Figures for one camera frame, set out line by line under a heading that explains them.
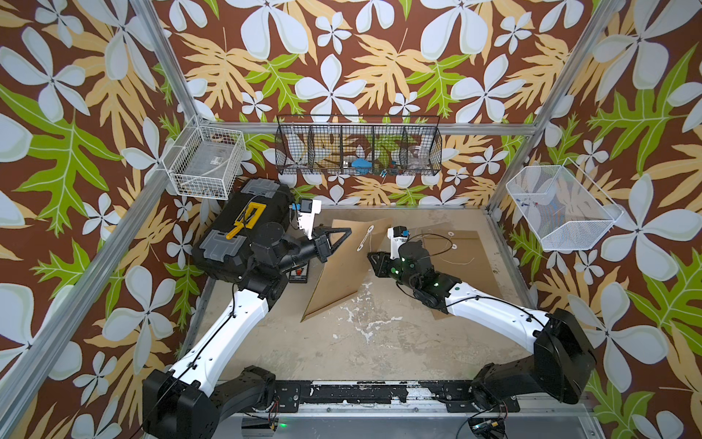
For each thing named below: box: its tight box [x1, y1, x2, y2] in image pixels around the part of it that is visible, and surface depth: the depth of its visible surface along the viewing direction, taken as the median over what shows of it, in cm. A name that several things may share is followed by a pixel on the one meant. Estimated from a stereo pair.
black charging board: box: [288, 259, 310, 284], surface depth 100 cm
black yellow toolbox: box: [191, 178, 294, 282], surface depth 95 cm
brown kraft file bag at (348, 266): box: [302, 217, 393, 322], surface depth 71 cm
